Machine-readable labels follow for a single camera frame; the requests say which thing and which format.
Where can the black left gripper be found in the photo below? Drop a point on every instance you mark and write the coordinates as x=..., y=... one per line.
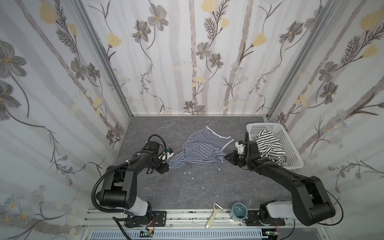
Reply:
x=163, y=166

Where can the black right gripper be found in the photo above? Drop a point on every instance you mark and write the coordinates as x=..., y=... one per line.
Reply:
x=234, y=157

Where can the blue white striped tank top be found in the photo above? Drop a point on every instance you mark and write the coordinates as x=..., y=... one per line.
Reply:
x=202, y=147

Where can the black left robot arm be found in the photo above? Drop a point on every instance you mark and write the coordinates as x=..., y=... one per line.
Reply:
x=117, y=190

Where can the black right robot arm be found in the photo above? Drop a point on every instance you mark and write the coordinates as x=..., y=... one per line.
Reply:
x=310, y=204

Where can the black white striped tank top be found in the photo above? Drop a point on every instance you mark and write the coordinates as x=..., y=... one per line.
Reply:
x=271, y=147

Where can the white plastic laundry basket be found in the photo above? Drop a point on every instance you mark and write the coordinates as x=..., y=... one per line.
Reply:
x=294, y=160

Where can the teal ceramic mug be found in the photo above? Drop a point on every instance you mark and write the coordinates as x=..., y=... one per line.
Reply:
x=239, y=212

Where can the cream vegetable peeler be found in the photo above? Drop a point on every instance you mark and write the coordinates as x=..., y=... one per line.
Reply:
x=216, y=210

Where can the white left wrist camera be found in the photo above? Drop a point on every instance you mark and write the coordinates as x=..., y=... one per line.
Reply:
x=167, y=154

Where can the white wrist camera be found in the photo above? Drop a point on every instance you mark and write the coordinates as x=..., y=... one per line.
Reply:
x=167, y=154
x=239, y=147

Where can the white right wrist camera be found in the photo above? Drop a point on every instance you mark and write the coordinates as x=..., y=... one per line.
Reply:
x=239, y=147

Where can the aluminium mounting rail frame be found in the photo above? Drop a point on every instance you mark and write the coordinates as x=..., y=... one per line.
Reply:
x=191, y=225

